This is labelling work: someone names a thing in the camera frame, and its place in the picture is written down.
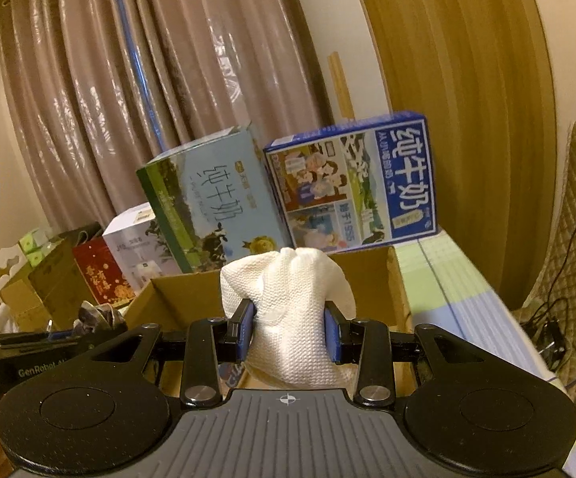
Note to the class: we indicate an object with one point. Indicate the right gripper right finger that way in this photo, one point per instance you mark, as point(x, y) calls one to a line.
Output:
point(366, 344)

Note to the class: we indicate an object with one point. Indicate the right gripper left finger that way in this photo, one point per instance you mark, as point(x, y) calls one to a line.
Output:
point(208, 342)

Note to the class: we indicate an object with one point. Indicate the white knitted cloth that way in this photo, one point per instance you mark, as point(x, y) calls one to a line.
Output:
point(289, 289)

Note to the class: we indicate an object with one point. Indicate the open brown cardboard box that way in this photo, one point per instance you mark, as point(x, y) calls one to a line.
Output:
point(174, 302)

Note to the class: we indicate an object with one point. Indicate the brown paper bag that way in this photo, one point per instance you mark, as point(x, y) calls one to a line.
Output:
point(54, 289)

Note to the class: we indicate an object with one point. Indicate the checked tablecloth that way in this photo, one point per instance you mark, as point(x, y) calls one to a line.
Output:
point(444, 288)

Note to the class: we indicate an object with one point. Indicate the red gift box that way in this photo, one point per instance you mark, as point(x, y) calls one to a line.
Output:
point(102, 274)

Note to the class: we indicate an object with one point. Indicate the white humidifier box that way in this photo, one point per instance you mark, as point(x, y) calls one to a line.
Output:
point(139, 247)

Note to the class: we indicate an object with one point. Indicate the white green carton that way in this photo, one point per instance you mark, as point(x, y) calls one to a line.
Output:
point(34, 247)

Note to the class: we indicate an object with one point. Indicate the green light-blue milk carton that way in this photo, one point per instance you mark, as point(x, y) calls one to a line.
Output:
point(213, 200)

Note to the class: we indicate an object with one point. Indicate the blue milk carton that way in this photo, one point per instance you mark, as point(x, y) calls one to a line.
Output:
point(356, 185)

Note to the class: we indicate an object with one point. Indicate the wooden sticks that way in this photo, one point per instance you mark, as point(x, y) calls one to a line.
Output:
point(340, 85)

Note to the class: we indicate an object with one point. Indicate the beige curtain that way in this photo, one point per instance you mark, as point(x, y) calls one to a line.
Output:
point(97, 88)

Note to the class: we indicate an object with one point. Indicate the wooden door panel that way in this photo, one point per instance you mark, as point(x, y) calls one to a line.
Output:
point(479, 71)

